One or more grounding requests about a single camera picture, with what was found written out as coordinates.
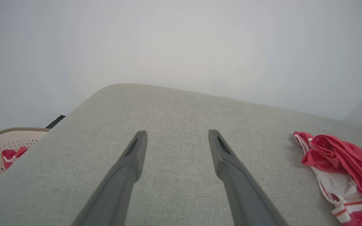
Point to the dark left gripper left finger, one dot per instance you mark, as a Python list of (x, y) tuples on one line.
[(121, 182)]

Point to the grey fabric sofa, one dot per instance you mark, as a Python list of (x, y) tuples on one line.
[(174, 106)]

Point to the red garment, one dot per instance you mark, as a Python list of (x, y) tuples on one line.
[(9, 154)]

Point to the red white basketball jersey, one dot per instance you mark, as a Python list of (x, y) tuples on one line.
[(357, 163)]

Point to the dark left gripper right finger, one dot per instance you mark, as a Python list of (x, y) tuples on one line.
[(240, 188)]

